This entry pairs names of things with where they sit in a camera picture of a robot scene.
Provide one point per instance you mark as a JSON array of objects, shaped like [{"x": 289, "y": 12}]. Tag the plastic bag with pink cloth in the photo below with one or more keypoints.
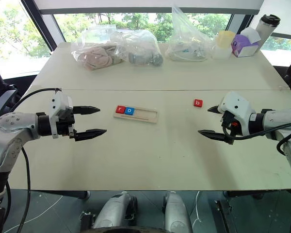
[{"x": 97, "y": 57}]

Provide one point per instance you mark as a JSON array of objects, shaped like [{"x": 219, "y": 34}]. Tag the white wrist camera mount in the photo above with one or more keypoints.
[
  {"x": 59, "y": 102},
  {"x": 237, "y": 104}
]

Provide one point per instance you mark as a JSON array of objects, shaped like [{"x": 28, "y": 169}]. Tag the purple tissue box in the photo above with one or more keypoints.
[{"x": 243, "y": 46}]

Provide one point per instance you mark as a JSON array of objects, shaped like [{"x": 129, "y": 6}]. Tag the red letter r tile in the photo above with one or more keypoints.
[{"x": 120, "y": 109}]

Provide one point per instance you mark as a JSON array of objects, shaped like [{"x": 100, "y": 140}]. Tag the plastic bag with grey items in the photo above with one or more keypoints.
[{"x": 143, "y": 54}]

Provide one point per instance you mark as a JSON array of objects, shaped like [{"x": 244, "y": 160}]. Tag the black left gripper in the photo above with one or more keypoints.
[{"x": 64, "y": 123}]

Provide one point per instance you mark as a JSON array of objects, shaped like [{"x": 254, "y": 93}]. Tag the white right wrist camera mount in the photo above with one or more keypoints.
[{"x": 237, "y": 104}]

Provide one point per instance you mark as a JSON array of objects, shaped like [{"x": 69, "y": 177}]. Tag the blue letter o tile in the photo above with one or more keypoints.
[{"x": 129, "y": 111}]

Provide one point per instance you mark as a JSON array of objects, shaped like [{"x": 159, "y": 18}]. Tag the yellow plastic cup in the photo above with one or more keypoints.
[{"x": 225, "y": 38}]

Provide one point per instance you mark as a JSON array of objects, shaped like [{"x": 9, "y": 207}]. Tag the silver tumbler with black lid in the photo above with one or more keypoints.
[{"x": 265, "y": 29}]

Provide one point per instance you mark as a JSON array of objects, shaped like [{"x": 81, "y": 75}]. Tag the wooden letter tray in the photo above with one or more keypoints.
[{"x": 145, "y": 116}]

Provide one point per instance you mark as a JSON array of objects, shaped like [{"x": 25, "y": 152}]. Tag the white window header beam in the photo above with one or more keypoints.
[{"x": 135, "y": 6}]

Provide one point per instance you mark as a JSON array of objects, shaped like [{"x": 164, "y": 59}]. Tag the dark window mullion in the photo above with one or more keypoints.
[
  {"x": 41, "y": 19},
  {"x": 238, "y": 23}
]

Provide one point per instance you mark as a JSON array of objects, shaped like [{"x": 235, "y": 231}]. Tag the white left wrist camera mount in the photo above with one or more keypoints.
[{"x": 59, "y": 102}]

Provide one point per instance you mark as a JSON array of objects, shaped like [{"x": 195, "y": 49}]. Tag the translucent white container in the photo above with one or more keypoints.
[{"x": 221, "y": 53}]

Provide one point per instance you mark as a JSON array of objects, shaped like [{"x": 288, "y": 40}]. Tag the black table foot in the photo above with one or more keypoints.
[
  {"x": 245, "y": 194},
  {"x": 81, "y": 194}
]

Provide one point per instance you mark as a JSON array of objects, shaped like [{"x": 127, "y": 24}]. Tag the silver rounded robot leg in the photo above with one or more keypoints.
[
  {"x": 111, "y": 213},
  {"x": 175, "y": 213}
]

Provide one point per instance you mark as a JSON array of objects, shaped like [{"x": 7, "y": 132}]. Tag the red letter b tile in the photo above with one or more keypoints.
[{"x": 198, "y": 103}]

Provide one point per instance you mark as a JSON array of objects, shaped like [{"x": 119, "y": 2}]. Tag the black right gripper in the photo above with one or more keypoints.
[{"x": 232, "y": 126}]

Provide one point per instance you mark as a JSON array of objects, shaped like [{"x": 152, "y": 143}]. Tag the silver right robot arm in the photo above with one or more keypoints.
[{"x": 276, "y": 123}]

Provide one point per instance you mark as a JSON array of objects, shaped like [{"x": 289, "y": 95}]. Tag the black mesh office chair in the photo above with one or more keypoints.
[{"x": 0, "y": 94}]

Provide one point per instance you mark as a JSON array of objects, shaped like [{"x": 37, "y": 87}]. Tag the black floor bracket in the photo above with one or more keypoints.
[{"x": 223, "y": 216}]

